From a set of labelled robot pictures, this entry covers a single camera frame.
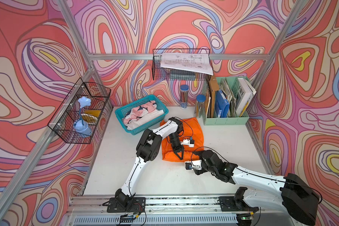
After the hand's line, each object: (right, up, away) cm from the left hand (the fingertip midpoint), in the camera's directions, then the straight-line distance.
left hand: (181, 157), depth 89 cm
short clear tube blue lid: (+15, +34, +13) cm, 39 cm away
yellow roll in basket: (-48, +26, -19) cm, 58 cm away
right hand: (+8, +1, -5) cm, 10 cm away
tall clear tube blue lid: (+4, +43, +21) cm, 49 cm away
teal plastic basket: (-25, +20, +10) cm, 33 cm away
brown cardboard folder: (+21, +46, -2) cm, 50 cm away
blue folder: (+29, +35, +7) cm, 46 cm away
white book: (+43, +43, +4) cm, 62 cm away
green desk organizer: (+36, +50, +12) cm, 62 cm away
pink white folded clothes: (-30, +30, +21) cm, 47 cm away
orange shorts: (+9, +17, +14) cm, 24 cm away
